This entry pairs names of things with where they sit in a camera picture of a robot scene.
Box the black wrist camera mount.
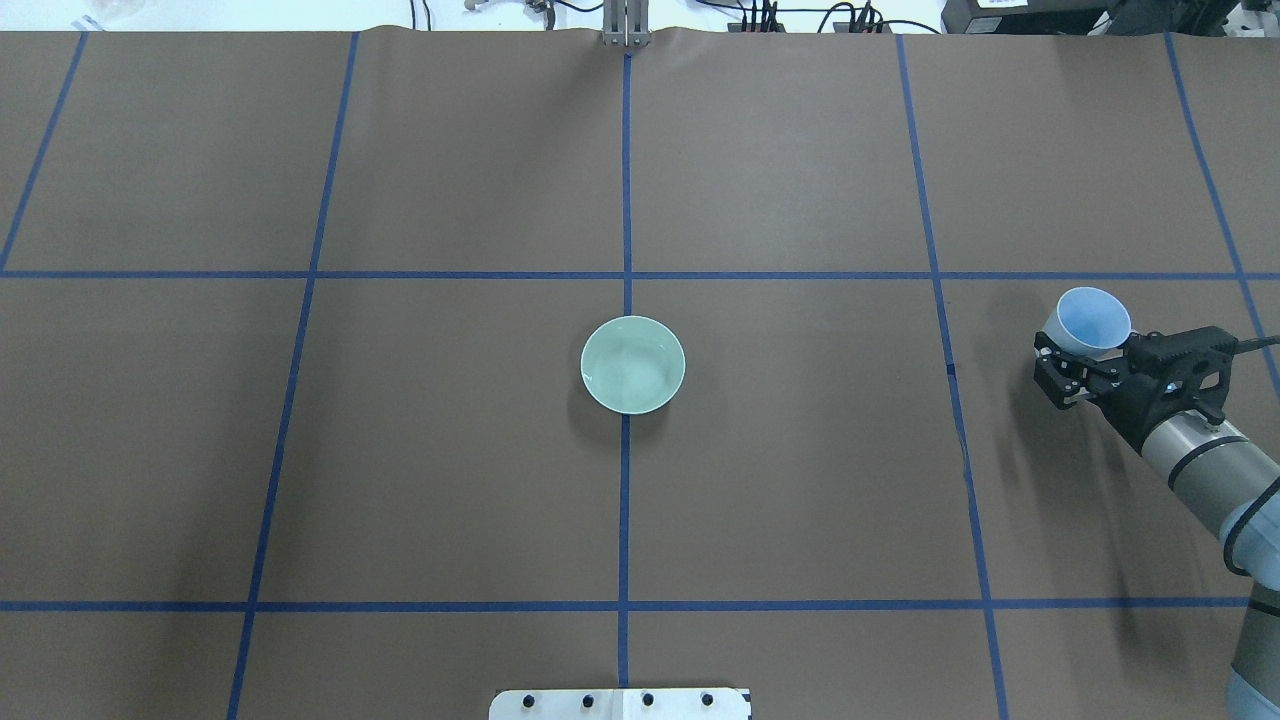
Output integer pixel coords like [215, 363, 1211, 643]
[1126, 325, 1239, 407]

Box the black box device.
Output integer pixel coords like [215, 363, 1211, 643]
[940, 1, 1108, 35]

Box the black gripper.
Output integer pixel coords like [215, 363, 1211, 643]
[1033, 331, 1226, 454]

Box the aluminium frame post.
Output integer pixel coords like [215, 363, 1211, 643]
[602, 0, 652, 49]

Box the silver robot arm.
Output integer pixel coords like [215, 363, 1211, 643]
[1033, 325, 1279, 719]

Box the light green bowl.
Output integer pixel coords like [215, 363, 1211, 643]
[579, 315, 687, 415]

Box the light blue cup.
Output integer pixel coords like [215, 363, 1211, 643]
[1042, 287, 1133, 348]

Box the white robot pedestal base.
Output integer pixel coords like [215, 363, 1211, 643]
[488, 687, 753, 719]

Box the orange black adapter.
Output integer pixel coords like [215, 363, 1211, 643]
[730, 1, 785, 35]

